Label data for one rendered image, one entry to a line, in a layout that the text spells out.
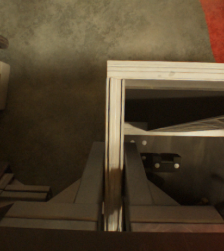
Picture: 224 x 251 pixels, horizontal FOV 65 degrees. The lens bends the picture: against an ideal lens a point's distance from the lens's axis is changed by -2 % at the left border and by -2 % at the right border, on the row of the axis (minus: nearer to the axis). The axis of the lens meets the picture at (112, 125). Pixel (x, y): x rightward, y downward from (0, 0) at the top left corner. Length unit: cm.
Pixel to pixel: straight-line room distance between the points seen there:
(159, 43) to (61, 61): 58
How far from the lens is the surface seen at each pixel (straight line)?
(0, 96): 114
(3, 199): 37
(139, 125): 90
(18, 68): 123
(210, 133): 102
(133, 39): 114
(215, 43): 127
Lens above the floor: 107
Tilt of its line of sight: 84 degrees down
